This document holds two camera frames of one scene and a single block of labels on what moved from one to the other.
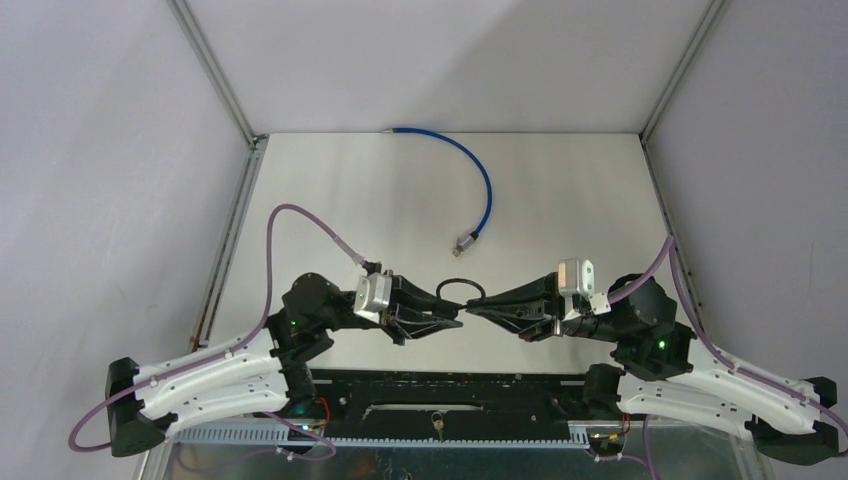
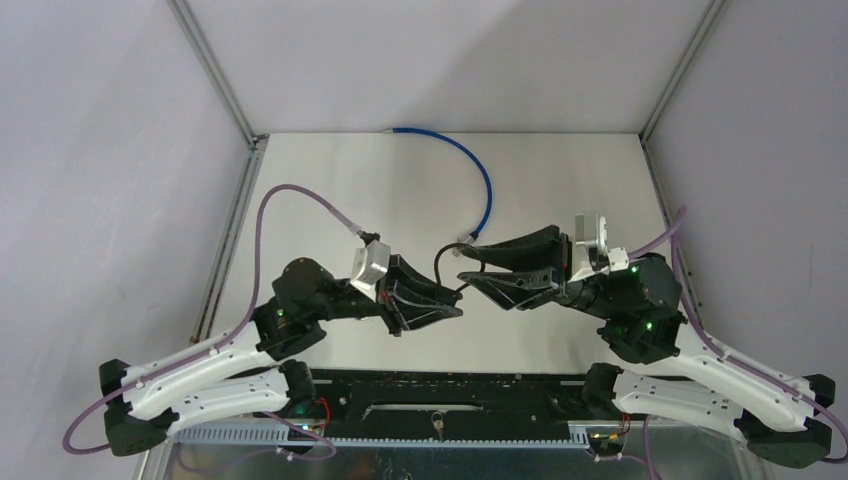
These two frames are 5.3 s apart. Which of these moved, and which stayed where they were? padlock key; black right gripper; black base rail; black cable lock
Moved: black right gripper; black cable lock
Stayed: padlock key; black base rail
